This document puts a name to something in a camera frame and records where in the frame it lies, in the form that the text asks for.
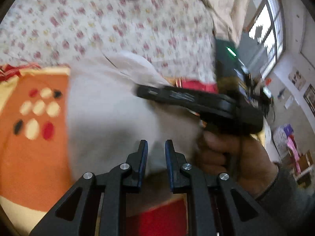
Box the beige zip jacket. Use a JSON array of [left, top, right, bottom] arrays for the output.
[[67, 50, 201, 179]]

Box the right hand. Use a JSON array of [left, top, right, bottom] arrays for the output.
[[196, 131, 279, 198]]

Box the black device on stand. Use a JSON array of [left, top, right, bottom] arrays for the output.
[[257, 85, 275, 124]]

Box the grey panel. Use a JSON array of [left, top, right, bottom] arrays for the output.
[[237, 32, 268, 75]]

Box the orange red patterned blanket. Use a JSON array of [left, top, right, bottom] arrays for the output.
[[0, 63, 267, 236]]

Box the side window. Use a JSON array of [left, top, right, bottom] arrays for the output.
[[247, 0, 286, 79]]

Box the floral quilt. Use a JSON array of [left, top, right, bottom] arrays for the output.
[[1, 0, 216, 83]]

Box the right beige curtain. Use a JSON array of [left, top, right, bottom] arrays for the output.
[[201, 0, 249, 46]]

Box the wall poster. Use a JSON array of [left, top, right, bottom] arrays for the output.
[[288, 68, 306, 91]]

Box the framed wall picture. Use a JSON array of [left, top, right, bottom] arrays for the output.
[[303, 84, 315, 117]]

